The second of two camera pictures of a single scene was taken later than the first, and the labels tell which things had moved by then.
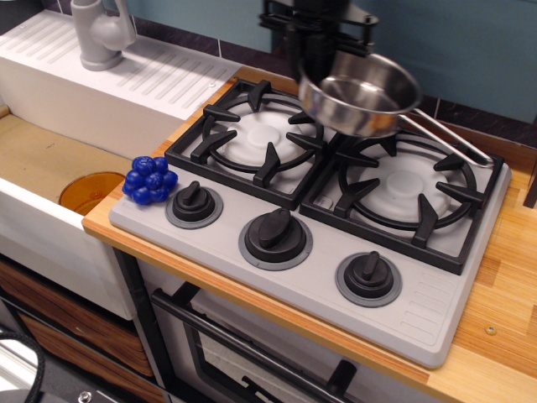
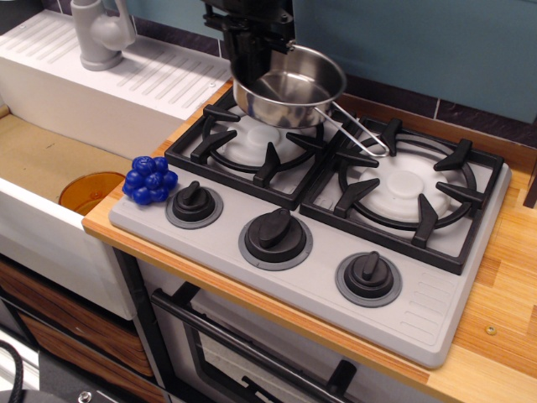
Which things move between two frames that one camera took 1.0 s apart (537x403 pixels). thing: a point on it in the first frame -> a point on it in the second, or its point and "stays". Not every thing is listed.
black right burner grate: (419, 198) stays
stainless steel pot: (370, 93) -> (301, 80)
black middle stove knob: (275, 241) stays
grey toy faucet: (103, 37) stays
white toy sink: (60, 121) stays
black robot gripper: (313, 30) -> (251, 57)
